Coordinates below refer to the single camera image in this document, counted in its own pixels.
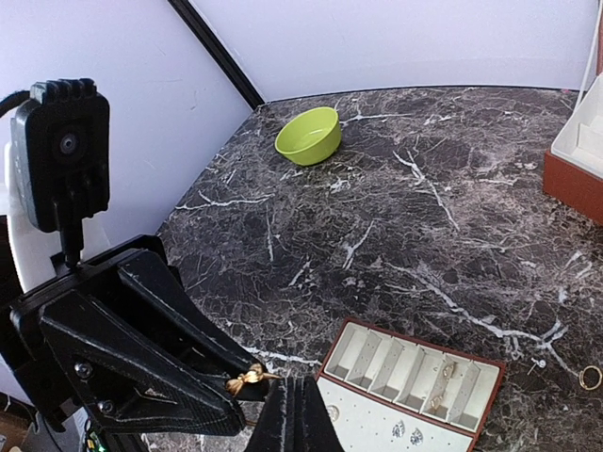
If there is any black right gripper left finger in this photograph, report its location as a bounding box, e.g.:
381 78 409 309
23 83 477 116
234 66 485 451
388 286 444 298
245 377 302 452

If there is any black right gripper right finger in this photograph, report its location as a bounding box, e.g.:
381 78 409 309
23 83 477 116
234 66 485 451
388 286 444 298
300 377 343 452

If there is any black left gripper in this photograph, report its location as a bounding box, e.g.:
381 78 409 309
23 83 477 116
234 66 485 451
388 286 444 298
8 235 258 436

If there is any small silver ring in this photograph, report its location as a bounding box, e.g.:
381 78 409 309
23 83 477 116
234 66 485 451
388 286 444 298
224 362 282 396
578 365 603 392

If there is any beige jewelry tray insert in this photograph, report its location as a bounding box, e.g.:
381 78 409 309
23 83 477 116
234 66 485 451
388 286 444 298
317 318 505 452

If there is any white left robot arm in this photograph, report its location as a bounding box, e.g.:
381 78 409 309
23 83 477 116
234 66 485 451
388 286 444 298
1 147 269 436

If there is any red wooden jewelry box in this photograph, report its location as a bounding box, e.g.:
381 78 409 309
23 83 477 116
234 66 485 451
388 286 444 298
543 8 602 224

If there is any silver stud earring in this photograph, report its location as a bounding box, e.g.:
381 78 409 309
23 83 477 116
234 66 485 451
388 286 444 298
527 358 547 376

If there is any green plastic bowl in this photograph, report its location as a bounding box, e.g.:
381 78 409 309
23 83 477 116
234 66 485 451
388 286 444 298
274 106 342 167

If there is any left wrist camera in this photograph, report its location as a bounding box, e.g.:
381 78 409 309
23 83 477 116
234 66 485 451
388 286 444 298
1 78 110 268

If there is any black left frame post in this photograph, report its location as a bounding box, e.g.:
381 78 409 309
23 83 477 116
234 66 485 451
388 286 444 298
168 0 266 110

